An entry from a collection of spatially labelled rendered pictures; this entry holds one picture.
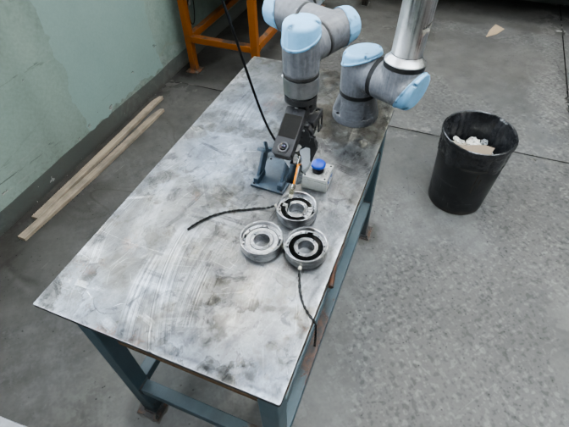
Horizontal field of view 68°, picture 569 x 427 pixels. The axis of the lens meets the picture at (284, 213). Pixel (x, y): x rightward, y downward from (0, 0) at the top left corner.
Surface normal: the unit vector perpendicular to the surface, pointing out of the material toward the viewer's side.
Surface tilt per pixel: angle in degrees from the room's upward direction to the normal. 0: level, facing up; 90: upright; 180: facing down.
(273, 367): 0
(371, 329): 0
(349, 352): 0
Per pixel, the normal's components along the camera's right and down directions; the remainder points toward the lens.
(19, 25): 0.93, 0.26
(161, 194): -0.02, -0.67
